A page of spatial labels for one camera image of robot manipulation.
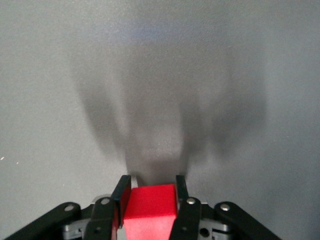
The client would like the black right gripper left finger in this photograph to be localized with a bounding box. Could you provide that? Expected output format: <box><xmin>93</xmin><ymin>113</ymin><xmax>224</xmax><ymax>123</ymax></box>
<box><xmin>4</xmin><ymin>174</ymin><xmax>132</xmax><ymax>240</ymax></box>

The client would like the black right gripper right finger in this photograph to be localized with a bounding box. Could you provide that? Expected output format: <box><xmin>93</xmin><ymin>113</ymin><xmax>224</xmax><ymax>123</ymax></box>
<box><xmin>169</xmin><ymin>174</ymin><xmax>283</xmax><ymax>240</ymax></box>

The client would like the red cube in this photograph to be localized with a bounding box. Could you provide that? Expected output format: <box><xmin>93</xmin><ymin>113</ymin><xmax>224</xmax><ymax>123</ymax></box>
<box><xmin>123</xmin><ymin>183</ymin><xmax>179</xmax><ymax>240</ymax></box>

